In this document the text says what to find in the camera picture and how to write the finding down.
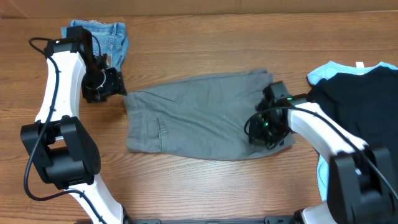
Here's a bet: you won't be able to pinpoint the grey cotton shorts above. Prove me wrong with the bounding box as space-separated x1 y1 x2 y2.
124 70 295 161

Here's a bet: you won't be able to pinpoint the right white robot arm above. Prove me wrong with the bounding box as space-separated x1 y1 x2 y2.
244 94 397 223

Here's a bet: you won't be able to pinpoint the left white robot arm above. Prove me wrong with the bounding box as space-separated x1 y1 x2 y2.
21 26 132 223

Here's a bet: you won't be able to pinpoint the folded blue denim shorts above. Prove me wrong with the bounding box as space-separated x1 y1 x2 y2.
68 20 129 72

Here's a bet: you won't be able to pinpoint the light blue t-shirt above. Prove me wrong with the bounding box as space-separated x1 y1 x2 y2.
307 61 397 201

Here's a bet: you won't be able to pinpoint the black t-shirt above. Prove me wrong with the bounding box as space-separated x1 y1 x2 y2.
308 67 397 161

